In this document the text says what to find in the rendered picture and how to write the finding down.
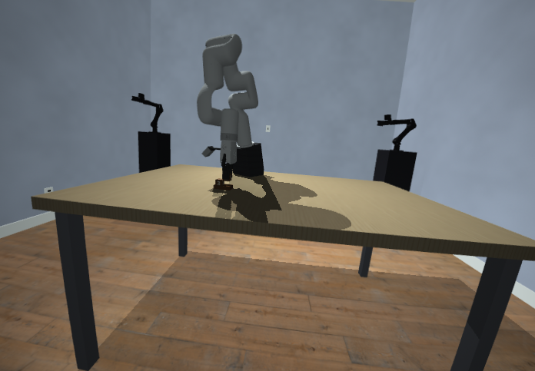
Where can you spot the brown shallow tray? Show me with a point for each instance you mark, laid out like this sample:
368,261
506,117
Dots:
225,187

